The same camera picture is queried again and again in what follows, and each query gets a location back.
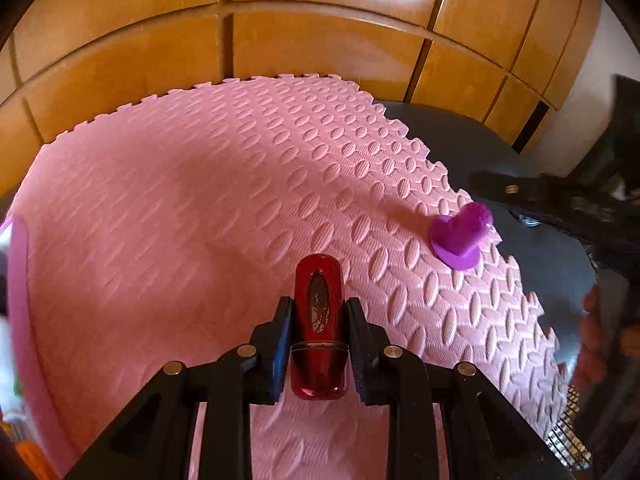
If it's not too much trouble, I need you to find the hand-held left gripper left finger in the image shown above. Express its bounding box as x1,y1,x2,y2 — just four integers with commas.
65,296,296,480

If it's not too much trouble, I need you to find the dark red lipstick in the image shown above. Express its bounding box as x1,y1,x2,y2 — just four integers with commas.
290,254,347,401

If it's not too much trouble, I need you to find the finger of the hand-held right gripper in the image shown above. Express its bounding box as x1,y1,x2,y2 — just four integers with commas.
517,210,593,241
469,171,576,211

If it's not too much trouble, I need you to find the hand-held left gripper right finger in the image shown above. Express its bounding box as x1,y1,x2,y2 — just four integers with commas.
345,297,576,480

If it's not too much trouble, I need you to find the orange plastic piece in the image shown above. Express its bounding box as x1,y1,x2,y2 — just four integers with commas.
15,440,51,467

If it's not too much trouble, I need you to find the black fan grille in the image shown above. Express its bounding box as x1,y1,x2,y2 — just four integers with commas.
542,385,596,471

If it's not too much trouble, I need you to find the pink shallow box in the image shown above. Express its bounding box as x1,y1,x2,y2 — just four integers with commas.
0,215,66,480

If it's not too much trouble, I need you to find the purple plastic flanged part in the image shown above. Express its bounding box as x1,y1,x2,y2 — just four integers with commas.
427,202,496,271

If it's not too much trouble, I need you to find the pink foam mat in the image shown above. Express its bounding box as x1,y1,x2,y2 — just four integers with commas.
10,74,571,480

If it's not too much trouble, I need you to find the wooden wardrobe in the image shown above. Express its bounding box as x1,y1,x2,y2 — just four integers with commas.
0,0,603,196

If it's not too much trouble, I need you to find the person's right hand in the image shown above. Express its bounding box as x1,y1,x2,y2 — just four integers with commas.
572,287,608,391

